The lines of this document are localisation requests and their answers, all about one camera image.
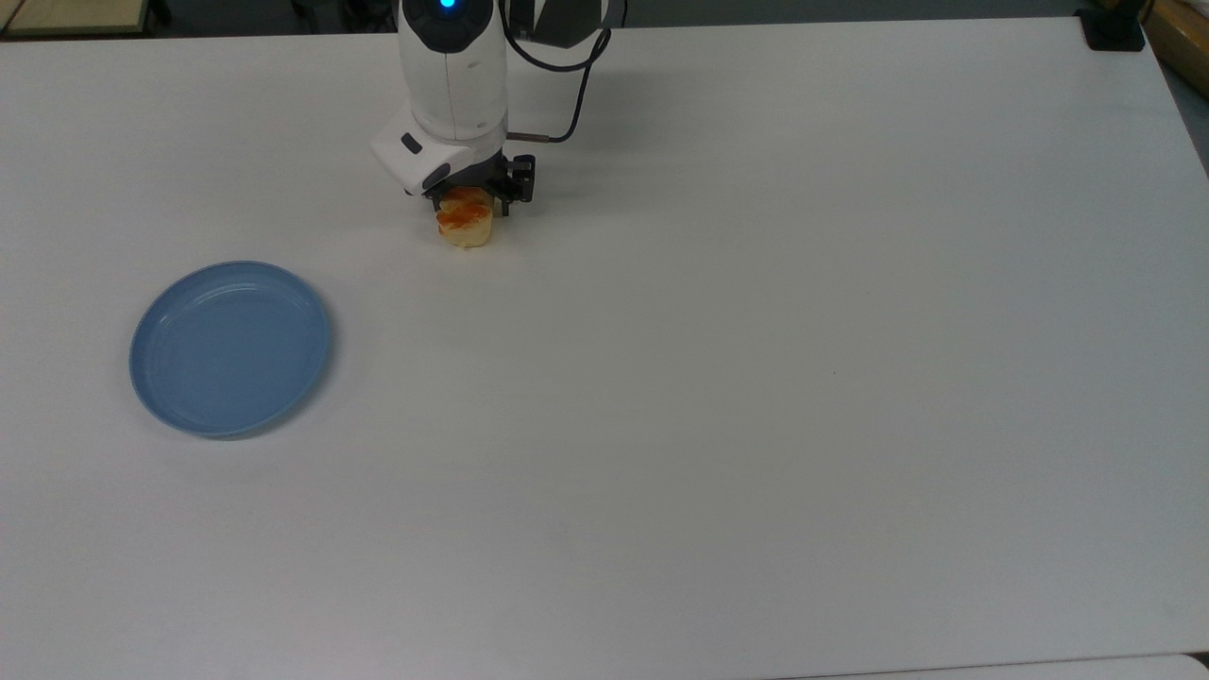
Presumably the light wooden side table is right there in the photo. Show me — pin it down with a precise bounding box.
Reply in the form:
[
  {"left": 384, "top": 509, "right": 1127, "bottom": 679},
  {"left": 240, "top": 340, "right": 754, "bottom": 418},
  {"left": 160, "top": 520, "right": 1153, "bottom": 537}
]
[{"left": 0, "top": 0, "right": 152, "bottom": 38}]

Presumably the orange glazed bread loaf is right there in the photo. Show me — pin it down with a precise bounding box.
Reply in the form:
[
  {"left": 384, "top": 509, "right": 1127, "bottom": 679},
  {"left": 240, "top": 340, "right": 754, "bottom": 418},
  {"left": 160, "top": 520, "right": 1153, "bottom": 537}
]
[{"left": 435, "top": 186, "right": 496, "bottom": 250}]

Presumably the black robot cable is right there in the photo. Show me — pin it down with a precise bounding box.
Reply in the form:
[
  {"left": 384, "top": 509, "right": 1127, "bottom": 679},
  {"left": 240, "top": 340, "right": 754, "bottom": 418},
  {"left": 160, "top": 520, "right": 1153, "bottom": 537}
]
[{"left": 499, "top": 0, "right": 629, "bottom": 145}]

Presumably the brown wooden board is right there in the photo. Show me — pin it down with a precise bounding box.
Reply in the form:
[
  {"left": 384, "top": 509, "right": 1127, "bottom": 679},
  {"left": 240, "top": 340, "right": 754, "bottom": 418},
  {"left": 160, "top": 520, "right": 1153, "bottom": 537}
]
[{"left": 1141, "top": 0, "right": 1209, "bottom": 96}]

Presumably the blue round plate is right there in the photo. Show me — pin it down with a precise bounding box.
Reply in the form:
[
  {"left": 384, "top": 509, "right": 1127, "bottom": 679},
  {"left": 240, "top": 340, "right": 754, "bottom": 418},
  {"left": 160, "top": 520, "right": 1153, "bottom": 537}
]
[{"left": 128, "top": 261, "right": 332, "bottom": 440}]

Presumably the black table clamp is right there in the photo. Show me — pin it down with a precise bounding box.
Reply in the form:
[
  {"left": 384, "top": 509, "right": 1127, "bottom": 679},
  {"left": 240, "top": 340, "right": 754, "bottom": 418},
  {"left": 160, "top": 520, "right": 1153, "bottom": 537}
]
[{"left": 1079, "top": 8, "right": 1148, "bottom": 53}]

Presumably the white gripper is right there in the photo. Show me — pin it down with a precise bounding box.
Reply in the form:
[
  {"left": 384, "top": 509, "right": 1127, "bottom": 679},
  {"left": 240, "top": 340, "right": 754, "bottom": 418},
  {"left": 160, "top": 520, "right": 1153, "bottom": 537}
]
[{"left": 369, "top": 103, "right": 537, "bottom": 217}]

